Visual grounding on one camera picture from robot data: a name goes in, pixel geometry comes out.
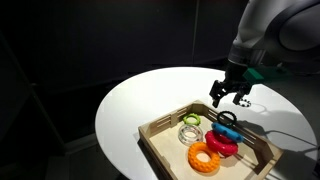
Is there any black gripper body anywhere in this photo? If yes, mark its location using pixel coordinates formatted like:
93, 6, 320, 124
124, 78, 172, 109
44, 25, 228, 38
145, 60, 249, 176
211, 62, 252, 95

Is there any green bumpy ring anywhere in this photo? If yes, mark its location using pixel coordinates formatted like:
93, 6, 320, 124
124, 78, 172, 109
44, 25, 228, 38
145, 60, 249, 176
182, 113, 202, 127

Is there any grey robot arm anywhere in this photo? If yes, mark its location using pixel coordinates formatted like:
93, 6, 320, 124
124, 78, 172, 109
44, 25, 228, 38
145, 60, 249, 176
210, 0, 320, 106

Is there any wooden tray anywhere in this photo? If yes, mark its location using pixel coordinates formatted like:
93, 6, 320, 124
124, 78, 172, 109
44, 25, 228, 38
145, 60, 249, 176
138, 101, 283, 180

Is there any black and white striped ring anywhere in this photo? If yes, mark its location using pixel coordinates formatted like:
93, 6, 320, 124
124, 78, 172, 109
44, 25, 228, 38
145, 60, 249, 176
240, 98, 252, 108

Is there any blue bumpy ring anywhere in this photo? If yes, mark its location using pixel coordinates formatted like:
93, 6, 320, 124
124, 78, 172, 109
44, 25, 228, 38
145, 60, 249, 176
211, 122, 245, 144

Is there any red bumpy ring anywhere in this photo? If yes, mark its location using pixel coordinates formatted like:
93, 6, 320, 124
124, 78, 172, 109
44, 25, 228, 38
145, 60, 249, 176
204, 130, 240, 158

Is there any orange bumpy ring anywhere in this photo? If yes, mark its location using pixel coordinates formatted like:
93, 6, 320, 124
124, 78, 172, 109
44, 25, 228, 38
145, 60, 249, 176
187, 141, 221, 173

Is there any clear transparent ring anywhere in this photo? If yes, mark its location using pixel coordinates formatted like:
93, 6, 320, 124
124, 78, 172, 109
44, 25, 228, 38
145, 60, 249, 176
177, 124, 204, 147

